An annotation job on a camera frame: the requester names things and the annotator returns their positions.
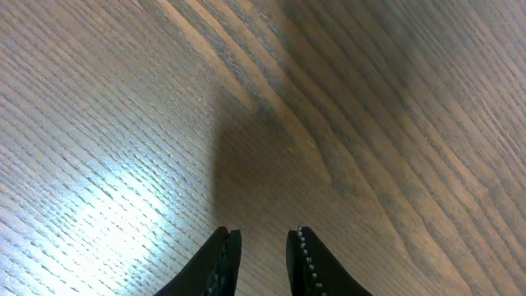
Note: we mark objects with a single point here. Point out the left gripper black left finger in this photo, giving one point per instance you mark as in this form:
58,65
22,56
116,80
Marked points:
212,271

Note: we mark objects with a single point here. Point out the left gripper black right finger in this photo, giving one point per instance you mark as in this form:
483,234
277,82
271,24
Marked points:
313,270

